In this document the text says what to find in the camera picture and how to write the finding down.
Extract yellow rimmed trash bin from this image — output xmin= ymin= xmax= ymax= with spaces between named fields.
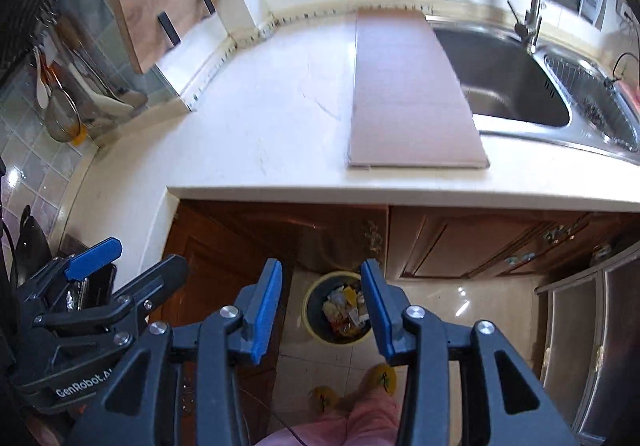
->
xmin=302 ymin=272 xmax=372 ymax=346

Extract stainless steel sink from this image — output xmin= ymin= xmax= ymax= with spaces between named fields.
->
xmin=426 ymin=15 xmax=639 ymax=165

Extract black power cable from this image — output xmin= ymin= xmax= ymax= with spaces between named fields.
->
xmin=602 ymin=51 xmax=640 ymax=90

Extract brown cardboard sheet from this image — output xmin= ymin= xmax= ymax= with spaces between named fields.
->
xmin=348 ymin=10 xmax=489 ymax=170

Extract yellow slipper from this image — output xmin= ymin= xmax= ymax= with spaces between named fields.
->
xmin=360 ymin=362 xmax=397 ymax=396

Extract pink trouser leg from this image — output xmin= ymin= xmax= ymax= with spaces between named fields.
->
xmin=257 ymin=387 xmax=402 ymax=446

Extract hanging kitchen utensils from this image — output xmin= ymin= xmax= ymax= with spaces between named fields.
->
xmin=37 ymin=15 xmax=148 ymax=141

